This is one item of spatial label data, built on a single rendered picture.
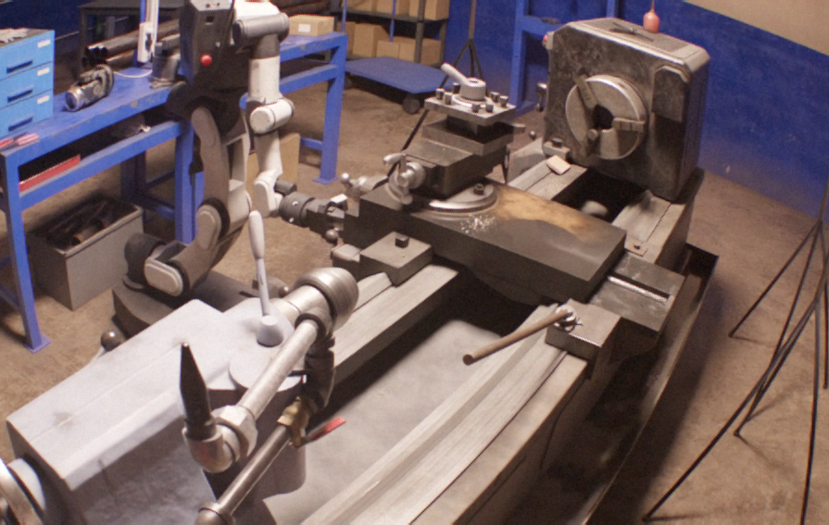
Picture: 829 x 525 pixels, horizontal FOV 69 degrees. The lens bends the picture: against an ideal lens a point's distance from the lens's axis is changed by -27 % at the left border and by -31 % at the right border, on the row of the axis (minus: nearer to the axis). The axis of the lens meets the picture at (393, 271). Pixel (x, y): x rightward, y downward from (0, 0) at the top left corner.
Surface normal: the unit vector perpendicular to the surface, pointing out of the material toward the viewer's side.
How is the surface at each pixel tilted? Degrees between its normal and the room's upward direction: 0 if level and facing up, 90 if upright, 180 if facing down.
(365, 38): 90
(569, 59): 90
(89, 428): 0
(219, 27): 100
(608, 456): 0
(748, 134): 90
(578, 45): 90
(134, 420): 22
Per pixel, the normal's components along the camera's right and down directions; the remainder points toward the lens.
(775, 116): -0.55, 0.37
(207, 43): 0.49, 0.59
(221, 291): 0.07, -0.87
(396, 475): 0.68, -0.33
